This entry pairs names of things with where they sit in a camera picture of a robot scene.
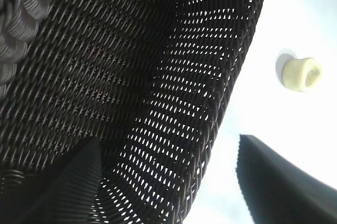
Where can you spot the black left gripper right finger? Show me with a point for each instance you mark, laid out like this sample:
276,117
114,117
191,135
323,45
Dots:
284,195

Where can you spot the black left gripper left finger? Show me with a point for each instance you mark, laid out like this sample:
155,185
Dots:
58,197

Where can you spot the pale yellow round pastry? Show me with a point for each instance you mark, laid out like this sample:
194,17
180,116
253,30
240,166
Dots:
301,74

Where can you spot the dark brown woven basket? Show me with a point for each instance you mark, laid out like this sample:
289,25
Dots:
110,71

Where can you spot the grey striped corrugated sleeve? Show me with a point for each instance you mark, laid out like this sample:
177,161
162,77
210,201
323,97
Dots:
31,3

